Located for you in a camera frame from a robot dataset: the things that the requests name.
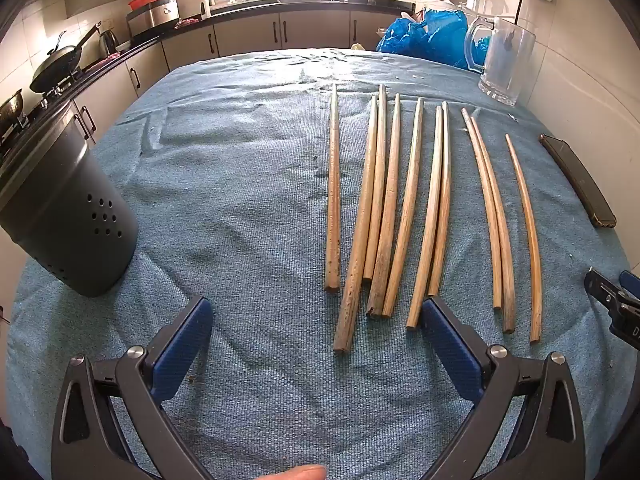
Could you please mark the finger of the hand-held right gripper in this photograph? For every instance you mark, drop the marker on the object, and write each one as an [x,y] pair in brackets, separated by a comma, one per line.
[602,290]
[630,280]

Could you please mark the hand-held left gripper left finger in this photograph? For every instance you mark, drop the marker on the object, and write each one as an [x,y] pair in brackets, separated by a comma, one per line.
[182,345]

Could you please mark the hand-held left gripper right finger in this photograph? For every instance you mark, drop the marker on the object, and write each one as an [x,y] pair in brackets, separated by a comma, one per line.
[450,345]

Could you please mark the row of wooden chopsticks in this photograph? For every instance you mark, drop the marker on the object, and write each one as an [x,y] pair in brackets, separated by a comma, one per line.
[380,210]

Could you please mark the dark grey perforated utensil holder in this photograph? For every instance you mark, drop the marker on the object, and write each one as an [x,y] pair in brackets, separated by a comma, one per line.
[65,210]

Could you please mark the person's left hand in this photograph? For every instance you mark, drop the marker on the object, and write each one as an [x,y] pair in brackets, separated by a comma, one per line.
[305,473]

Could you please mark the blue towel cloth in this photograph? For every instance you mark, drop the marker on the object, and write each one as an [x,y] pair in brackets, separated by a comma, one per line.
[225,185]

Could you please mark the clear glass mug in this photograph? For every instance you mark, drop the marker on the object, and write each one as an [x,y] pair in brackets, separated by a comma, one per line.
[502,60]

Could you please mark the gas stove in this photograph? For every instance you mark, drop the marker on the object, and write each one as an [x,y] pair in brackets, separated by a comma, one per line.
[50,91]

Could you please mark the brass cooking pot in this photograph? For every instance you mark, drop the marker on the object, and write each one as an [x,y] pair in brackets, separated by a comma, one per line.
[10,105]

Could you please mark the black wok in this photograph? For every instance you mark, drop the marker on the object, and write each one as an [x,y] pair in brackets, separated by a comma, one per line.
[55,62]

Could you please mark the black kitchen countertop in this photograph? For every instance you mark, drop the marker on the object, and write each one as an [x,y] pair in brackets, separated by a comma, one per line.
[165,35]

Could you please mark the blue plastic bag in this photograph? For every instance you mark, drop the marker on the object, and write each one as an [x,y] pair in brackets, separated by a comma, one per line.
[425,35]

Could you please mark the steel kettle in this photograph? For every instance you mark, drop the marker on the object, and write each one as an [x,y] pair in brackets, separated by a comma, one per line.
[107,40]

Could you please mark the beige lower kitchen cabinets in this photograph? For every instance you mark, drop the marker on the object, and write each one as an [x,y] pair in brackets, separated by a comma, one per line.
[240,35]

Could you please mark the pink cloth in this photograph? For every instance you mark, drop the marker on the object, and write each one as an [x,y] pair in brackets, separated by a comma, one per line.
[187,21]

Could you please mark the steel rice cooker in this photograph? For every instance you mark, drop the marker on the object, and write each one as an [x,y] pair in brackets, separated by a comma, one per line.
[152,15]

